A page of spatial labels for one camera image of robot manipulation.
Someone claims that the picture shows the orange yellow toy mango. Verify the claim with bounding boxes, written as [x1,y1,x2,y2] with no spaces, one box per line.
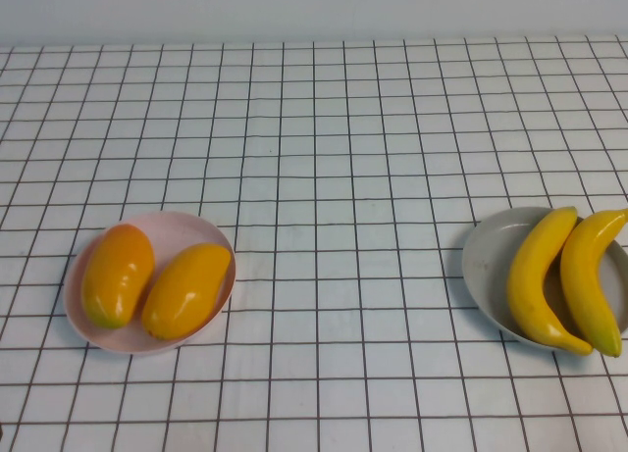
[140,242,233,341]
[80,223,157,330]

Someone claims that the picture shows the yellow banana with curved stem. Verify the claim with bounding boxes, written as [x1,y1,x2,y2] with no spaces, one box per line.
[506,205,596,358]

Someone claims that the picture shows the yellow banana green blunt tip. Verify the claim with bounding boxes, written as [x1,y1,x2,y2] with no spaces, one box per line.
[559,209,628,359]

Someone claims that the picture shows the pink round plate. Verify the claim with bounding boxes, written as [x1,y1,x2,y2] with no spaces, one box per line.
[63,210,237,358]

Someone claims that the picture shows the grey round plate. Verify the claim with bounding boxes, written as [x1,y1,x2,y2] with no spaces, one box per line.
[461,205,628,348]

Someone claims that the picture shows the white grid pattern tablecloth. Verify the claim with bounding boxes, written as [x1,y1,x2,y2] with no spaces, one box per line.
[0,33,628,452]

